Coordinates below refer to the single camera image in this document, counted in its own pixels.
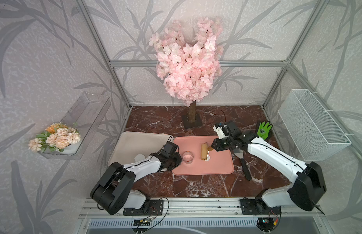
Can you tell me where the pink silicone mat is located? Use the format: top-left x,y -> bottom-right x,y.
172,136 -> 234,176

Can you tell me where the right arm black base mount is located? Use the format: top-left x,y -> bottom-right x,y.
239,189 -> 282,215

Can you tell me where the peach artificial flower bouquet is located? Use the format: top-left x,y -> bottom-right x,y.
28,122 -> 81,153

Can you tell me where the metal spatula black handle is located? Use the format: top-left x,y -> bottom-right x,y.
233,149 -> 252,181

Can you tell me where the black metal tree base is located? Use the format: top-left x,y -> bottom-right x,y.
181,113 -> 203,130

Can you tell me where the beige silicone mat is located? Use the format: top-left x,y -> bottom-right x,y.
107,132 -> 171,175

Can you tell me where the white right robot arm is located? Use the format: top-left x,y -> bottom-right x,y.
212,121 -> 327,215

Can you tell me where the wooden rolling pin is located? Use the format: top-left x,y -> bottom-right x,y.
200,142 -> 211,161

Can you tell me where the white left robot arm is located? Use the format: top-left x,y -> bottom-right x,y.
90,141 -> 182,215

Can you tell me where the green work glove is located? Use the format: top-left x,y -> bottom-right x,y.
256,121 -> 273,141

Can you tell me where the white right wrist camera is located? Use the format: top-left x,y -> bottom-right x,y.
213,123 -> 227,139

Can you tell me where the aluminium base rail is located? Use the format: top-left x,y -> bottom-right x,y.
73,198 -> 333,234

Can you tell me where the white wire mesh basket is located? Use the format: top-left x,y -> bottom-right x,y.
278,89 -> 351,161

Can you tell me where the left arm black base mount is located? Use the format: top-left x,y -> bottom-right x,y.
123,191 -> 164,216

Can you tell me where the artificial cherry blossom tree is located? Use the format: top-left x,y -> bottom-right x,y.
149,18 -> 223,123

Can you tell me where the clear plastic wall shelf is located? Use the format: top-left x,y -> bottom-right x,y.
39,92 -> 111,160

